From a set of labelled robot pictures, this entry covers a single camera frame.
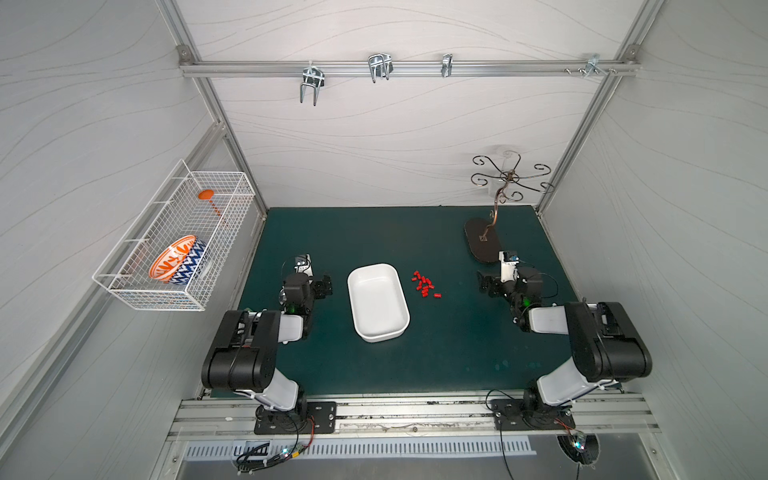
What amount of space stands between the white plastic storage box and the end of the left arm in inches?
2.6

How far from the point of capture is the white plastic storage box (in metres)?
0.90

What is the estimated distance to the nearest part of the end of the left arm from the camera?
857 mm
